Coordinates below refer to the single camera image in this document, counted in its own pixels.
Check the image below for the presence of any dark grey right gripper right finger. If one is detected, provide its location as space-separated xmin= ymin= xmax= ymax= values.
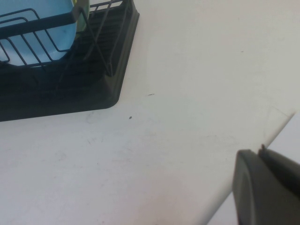
xmin=258 ymin=144 xmax=300 ymax=187

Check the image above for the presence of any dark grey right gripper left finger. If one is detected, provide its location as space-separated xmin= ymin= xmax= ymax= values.
xmin=232 ymin=149 xmax=300 ymax=225

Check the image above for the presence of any light blue round plate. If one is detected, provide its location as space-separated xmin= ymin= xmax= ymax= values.
xmin=0 ymin=0 xmax=79 ymax=68

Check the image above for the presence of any black dish drying rack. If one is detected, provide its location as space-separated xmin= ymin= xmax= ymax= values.
xmin=0 ymin=0 xmax=141 ymax=122

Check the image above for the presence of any pale green round plate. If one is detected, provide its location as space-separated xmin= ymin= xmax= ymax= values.
xmin=76 ymin=0 xmax=90 ymax=34

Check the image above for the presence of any black wire dish rack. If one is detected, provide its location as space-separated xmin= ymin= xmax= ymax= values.
xmin=0 ymin=0 xmax=132 ymax=79

